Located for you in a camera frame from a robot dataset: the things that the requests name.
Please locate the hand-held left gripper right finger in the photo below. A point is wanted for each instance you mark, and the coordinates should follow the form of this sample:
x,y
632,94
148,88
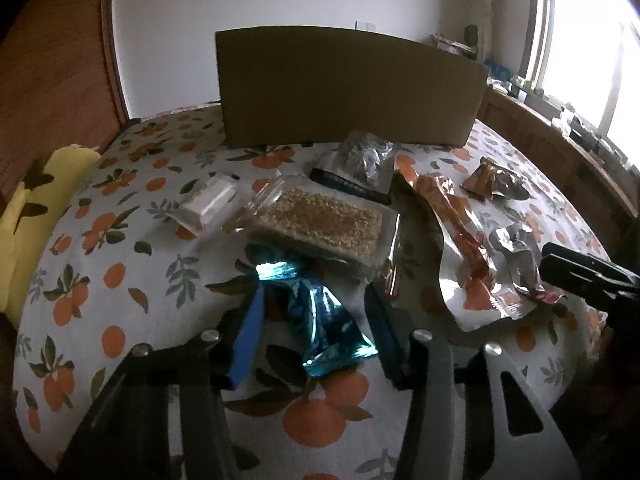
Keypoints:
x,y
385,332

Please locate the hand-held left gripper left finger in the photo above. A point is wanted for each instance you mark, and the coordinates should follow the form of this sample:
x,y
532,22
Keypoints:
x,y
247,340

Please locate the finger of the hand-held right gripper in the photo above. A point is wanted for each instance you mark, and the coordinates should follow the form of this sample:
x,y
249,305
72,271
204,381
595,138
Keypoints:
x,y
585,262
575,285

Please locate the blue foil snack packet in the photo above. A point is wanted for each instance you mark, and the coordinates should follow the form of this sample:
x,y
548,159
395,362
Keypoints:
x,y
325,320

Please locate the silver pouch with orange stripe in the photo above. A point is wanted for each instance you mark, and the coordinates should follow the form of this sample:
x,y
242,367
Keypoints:
x,y
520,255

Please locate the silver black snack packet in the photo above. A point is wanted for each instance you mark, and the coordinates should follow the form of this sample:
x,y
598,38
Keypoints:
x,y
360,160

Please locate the brown cardboard box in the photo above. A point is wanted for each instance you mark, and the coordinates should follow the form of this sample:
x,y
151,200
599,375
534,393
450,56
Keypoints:
x,y
350,90

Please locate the clear tray of grain snack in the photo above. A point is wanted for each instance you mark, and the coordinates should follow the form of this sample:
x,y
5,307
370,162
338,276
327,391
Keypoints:
x,y
325,220

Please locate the small brown snack packet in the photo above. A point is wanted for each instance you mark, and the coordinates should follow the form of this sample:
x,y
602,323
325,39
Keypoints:
x,y
487,177

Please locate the orange fruit print bedsheet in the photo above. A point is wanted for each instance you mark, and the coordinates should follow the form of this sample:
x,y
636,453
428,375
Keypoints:
x,y
125,285

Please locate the wooden cabinet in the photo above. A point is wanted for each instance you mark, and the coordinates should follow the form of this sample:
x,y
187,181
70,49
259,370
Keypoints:
x,y
540,135

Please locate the long orange silver snack pouch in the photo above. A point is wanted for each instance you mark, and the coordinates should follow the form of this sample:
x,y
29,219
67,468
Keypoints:
x,y
450,210

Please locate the white snack packet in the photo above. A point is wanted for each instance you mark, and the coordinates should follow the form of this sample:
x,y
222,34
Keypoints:
x,y
205,205

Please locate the row of small containers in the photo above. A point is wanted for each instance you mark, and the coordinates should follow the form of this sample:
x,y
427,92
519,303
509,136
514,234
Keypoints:
x,y
525,87

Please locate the window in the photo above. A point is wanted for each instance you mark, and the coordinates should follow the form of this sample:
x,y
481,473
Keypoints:
x,y
585,45

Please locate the yellow pillow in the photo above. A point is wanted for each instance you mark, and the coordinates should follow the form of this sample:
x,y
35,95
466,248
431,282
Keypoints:
x,y
45,195

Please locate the beige curtain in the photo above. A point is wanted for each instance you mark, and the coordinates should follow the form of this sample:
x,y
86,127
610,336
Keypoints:
x,y
482,5

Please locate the wooden wardrobe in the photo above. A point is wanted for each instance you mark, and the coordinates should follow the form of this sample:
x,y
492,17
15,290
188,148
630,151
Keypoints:
x,y
55,60

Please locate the white wall socket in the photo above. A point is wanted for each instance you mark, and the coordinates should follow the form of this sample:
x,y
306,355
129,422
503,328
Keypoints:
x,y
366,25

